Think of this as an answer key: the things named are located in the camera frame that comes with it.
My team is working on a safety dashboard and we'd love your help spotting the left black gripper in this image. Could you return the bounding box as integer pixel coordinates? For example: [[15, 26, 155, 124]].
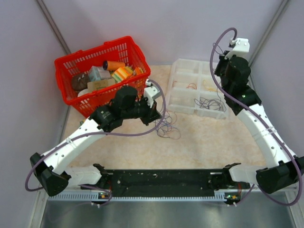
[[122, 95, 162, 126]]

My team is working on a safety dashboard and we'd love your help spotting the yellow wire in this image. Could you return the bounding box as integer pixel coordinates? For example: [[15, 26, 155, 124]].
[[201, 79, 218, 93]]

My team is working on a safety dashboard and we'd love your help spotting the coloured wire pile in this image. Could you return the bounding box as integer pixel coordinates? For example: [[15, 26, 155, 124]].
[[154, 109, 181, 140]]

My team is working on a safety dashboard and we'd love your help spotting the orange wire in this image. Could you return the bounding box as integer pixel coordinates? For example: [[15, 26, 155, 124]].
[[172, 81, 198, 90]]

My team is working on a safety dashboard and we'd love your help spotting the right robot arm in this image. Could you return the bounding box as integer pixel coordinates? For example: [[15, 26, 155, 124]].
[[215, 54, 299, 194]]

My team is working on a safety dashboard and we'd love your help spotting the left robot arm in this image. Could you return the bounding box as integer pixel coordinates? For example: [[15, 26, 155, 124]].
[[30, 84, 163, 196]]

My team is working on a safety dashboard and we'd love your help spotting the clear compartment tray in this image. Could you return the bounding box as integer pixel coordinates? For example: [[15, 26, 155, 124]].
[[166, 59, 230, 120]]

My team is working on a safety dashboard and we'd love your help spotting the striped yellow green box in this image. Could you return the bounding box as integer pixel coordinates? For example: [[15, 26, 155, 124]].
[[112, 66, 133, 83]]

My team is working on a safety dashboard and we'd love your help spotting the beige carton box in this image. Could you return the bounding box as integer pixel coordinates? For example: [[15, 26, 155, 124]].
[[87, 78, 116, 93]]

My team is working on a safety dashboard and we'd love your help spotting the teal grey box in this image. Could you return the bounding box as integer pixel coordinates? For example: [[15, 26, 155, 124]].
[[88, 66, 111, 81]]

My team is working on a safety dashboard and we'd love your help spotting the red plastic basket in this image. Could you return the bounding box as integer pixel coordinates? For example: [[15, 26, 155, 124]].
[[54, 36, 151, 118]]

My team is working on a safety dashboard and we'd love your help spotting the brown round item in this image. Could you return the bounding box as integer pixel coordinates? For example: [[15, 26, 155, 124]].
[[71, 73, 90, 92]]

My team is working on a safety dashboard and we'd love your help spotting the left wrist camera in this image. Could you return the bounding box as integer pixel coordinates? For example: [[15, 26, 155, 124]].
[[143, 79, 161, 108]]

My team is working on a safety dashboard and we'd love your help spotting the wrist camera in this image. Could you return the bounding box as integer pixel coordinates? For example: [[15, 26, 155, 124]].
[[143, 79, 161, 108], [225, 38, 250, 59]]

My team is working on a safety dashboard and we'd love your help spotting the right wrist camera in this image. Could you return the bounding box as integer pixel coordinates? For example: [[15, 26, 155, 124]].
[[225, 38, 250, 59]]

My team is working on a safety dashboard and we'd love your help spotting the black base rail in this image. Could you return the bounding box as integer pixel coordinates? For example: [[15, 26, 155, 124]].
[[92, 169, 250, 197]]

